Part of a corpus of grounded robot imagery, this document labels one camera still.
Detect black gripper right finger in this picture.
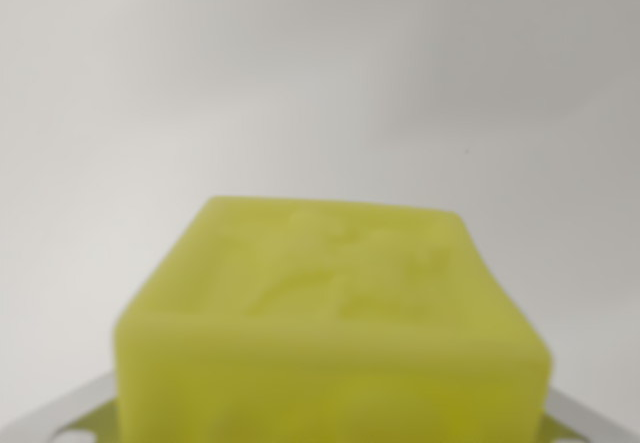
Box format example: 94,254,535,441
541,386,640,443

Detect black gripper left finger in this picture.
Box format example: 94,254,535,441
0,369,121,443

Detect yellow cube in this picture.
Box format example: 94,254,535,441
111,195,555,443

